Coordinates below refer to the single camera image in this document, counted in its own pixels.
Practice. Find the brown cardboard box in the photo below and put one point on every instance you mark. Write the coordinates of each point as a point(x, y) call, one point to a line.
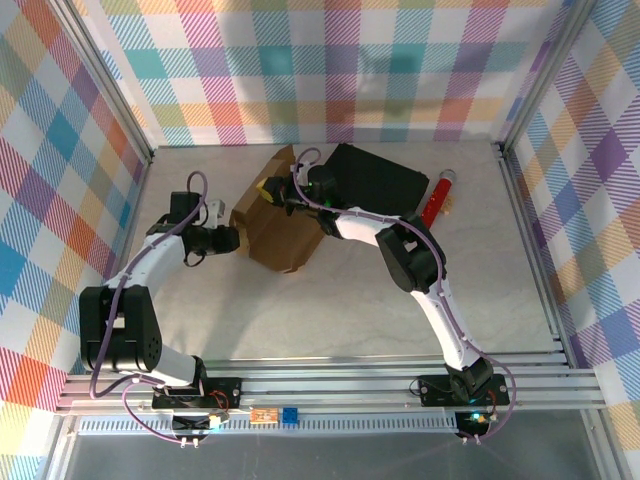
point(285, 240)

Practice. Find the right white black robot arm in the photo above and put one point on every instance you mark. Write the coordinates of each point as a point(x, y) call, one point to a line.
point(450, 320)

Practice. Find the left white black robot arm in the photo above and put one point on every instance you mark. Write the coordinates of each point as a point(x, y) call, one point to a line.
point(120, 330)

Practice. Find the black briefcase with metal trim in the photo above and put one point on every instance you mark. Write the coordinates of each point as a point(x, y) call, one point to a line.
point(380, 185)

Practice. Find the red tube with silver cap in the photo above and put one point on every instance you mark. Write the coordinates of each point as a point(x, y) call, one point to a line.
point(439, 197)

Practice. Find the small wooden tag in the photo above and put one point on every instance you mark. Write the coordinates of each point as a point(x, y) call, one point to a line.
point(449, 204)

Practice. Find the small orange circuit board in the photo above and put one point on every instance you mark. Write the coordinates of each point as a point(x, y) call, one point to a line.
point(264, 416)

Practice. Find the black controller module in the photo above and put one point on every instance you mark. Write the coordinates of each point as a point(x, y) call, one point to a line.
point(472, 422)
point(192, 424)

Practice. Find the small blue block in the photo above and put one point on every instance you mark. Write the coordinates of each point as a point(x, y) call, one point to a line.
point(290, 416)

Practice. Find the right black wrist camera box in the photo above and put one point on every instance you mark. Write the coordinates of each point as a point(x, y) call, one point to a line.
point(280, 186)

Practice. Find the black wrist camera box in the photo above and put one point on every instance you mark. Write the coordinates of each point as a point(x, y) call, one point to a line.
point(280, 186)
point(184, 205)

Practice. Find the left white camera bracket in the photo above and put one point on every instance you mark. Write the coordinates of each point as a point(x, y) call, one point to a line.
point(215, 209)

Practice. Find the white camera bracket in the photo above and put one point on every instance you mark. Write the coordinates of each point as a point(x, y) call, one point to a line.
point(300, 170)
point(215, 209)

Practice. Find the right white camera bracket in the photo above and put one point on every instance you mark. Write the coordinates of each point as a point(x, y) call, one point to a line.
point(300, 170)

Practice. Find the left black wrist camera box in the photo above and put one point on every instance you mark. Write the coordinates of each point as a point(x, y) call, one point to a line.
point(184, 205)

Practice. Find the aluminium side rail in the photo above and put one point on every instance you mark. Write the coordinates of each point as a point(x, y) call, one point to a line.
point(532, 250)
point(120, 265)

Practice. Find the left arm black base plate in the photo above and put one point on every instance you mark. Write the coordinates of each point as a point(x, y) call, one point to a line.
point(225, 392)

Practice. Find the aluminium mounting rail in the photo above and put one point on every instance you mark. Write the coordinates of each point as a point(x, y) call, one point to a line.
point(325, 390)

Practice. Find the aluminium frame post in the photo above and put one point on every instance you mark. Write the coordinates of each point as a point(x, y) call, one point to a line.
point(542, 75)
point(107, 85)

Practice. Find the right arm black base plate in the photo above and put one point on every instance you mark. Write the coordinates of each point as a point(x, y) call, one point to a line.
point(435, 390)

